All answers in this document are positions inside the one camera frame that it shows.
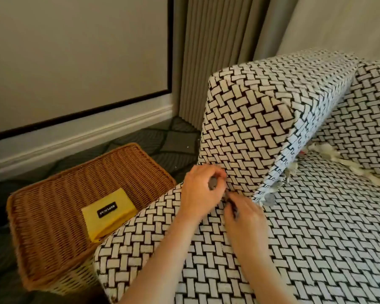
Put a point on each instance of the person's right forearm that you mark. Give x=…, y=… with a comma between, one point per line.
x=266, y=281

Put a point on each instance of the silver coin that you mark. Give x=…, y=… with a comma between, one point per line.
x=278, y=185
x=268, y=199

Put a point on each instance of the person's left forearm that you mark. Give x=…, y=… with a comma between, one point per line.
x=164, y=262

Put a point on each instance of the person's left fingers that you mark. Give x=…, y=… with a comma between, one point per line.
x=218, y=172

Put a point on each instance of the yellow cloth with black label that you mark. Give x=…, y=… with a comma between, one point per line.
x=109, y=215

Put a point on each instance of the black wall panel frame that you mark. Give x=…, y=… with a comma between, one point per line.
x=169, y=44

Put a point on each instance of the brown wicker basket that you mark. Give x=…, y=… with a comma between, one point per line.
x=60, y=215

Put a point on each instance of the grey coin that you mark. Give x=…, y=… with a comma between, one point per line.
x=212, y=183

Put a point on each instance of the beige pleated curtain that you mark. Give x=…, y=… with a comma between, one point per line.
x=215, y=56

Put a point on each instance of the person's left hand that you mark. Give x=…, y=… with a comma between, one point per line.
x=194, y=193

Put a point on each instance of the person's right hand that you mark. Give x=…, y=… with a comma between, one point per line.
x=248, y=227

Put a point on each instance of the black white woven sofa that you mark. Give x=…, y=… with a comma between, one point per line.
x=319, y=234

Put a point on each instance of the person's right fingers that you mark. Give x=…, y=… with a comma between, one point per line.
x=231, y=215

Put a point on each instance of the white baseboard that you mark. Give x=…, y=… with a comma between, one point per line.
x=79, y=139

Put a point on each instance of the grey smooth curtain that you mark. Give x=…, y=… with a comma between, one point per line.
x=323, y=25

